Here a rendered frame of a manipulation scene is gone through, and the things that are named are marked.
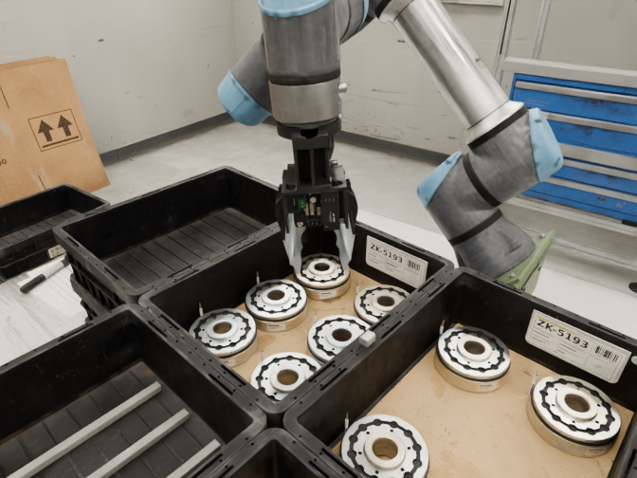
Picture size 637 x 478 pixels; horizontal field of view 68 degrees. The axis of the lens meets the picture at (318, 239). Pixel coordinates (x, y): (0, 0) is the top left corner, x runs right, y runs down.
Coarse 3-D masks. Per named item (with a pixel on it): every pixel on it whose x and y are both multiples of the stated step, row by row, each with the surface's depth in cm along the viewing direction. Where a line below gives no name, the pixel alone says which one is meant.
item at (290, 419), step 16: (464, 272) 73; (480, 272) 73; (432, 288) 70; (496, 288) 71; (512, 288) 70; (416, 304) 67; (544, 304) 66; (400, 320) 64; (576, 320) 64; (384, 336) 63; (608, 336) 62; (624, 336) 61; (368, 352) 59; (352, 368) 56; (320, 384) 54; (336, 384) 55; (304, 400) 52; (288, 416) 51; (304, 432) 49; (320, 448) 47; (336, 464) 46; (624, 464) 46
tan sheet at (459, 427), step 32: (512, 352) 72; (416, 384) 67; (448, 384) 67; (512, 384) 67; (416, 416) 62; (448, 416) 62; (480, 416) 62; (512, 416) 62; (448, 448) 58; (480, 448) 58; (512, 448) 58; (544, 448) 58
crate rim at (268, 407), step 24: (264, 240) 82; (216, 264) 75; (168, 288) 70; (360, 336) 61; (216, 360) 57; (336, 360) 57; (240, 384) 54; (312, 384) 54; (264, 408) 52; (288, 408) 52
